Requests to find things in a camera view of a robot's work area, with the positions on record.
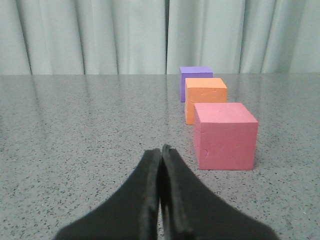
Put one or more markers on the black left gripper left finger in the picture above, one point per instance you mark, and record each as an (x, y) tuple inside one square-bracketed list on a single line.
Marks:
[(131, 213)]

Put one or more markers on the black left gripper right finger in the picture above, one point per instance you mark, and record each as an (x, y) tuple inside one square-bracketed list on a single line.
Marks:
[(191, 211)]

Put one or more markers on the orange foam cube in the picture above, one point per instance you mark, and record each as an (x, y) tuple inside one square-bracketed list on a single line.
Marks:
[(202, 90)]

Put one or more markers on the pink foam cube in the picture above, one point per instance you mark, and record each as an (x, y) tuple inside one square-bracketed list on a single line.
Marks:
[(224, 136)]

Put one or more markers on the purple foam cube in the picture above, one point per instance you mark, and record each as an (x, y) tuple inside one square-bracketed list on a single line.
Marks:
[(192, 72)]

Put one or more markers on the grey-green pleated curtain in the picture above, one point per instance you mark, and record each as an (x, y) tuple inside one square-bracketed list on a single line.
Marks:
[(96, 37)]

